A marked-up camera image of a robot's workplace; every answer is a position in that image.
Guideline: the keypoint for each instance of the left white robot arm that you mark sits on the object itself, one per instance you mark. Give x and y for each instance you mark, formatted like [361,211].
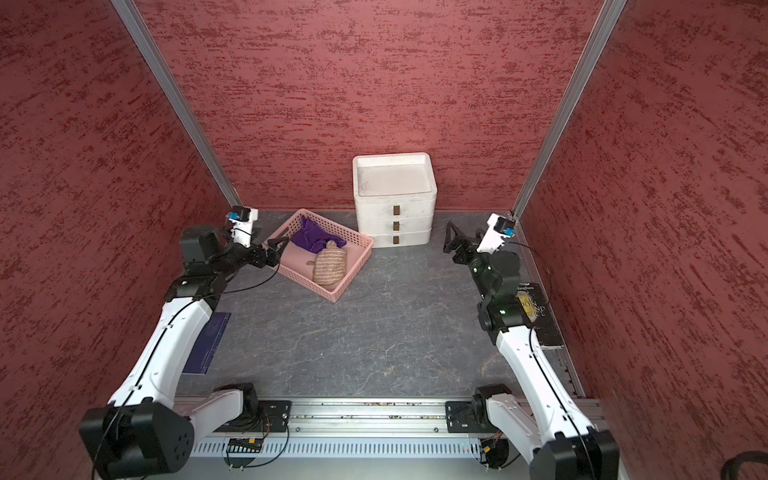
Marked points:
[139,433]

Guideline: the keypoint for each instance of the dark blue book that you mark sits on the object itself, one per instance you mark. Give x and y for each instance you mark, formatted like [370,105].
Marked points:
[206,345]

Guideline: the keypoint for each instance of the left aluminium corner post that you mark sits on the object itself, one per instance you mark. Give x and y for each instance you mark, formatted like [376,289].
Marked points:
[139,32]

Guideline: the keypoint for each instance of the purple dishcloth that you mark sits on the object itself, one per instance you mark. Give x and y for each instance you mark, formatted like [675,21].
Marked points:
[313,238]

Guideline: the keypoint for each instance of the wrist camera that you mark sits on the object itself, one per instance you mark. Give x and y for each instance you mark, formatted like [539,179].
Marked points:
[242,220]
[499,230]

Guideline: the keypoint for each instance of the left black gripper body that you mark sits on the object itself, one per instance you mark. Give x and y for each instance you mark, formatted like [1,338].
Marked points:
[253,255]

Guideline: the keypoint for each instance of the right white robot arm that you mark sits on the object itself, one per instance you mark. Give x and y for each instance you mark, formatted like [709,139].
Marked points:
[556,439]

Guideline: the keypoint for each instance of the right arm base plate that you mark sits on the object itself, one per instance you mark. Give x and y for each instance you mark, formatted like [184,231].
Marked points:
[468,417]

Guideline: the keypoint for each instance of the pink plastic basket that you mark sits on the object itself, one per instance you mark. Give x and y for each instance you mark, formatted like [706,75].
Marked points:
[293,263]

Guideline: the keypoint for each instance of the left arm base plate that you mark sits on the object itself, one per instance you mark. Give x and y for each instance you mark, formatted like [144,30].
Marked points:
[270,416]

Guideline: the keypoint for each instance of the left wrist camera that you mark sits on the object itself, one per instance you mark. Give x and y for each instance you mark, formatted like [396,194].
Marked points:
[242,220]

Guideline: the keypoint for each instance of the aluminium corner post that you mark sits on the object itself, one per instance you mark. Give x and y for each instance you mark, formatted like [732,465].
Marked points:
[139,32]
[603,27]

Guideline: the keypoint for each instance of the right aluminium corner post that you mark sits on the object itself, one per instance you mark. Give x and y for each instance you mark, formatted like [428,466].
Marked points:
[603,27]

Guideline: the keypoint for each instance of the white three-drawer organizer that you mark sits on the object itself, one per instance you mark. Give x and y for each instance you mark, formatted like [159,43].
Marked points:
[395,197]

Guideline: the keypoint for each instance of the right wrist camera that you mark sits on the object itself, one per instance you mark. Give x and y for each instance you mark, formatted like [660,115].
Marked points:
[499,230]

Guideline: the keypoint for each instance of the black moon book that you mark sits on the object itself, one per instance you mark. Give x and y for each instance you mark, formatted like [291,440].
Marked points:
[539,313]

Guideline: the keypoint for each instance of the striped beige dishcloth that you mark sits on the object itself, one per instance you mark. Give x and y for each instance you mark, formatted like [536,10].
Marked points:
[329,266]

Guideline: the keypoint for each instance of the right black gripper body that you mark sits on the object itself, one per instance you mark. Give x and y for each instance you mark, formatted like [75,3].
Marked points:
[466,254]

